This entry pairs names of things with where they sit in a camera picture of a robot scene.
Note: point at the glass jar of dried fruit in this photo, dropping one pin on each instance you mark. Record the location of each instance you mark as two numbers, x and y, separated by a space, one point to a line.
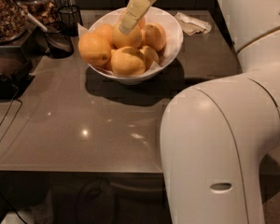
46 11

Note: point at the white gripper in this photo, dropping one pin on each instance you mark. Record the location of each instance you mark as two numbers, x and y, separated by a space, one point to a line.
133 13

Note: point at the glass jar of nuts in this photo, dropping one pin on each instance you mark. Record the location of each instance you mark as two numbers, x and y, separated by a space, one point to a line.
12 22

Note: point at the white scoop handle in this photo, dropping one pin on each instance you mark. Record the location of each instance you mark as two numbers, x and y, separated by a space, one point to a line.
34 20

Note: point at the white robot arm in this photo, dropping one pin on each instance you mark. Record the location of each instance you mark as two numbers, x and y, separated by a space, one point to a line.
215 134

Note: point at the black wire mesh cup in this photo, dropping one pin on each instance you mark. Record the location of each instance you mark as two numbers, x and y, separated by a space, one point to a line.
71 16

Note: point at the white ceramic bowl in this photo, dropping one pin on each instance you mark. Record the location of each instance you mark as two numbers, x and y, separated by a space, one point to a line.
173 45

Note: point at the small right front orange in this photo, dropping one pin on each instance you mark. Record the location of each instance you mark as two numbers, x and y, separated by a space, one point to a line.
151 56

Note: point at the folded paper napkins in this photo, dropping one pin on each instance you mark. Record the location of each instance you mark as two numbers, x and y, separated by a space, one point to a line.
191 25

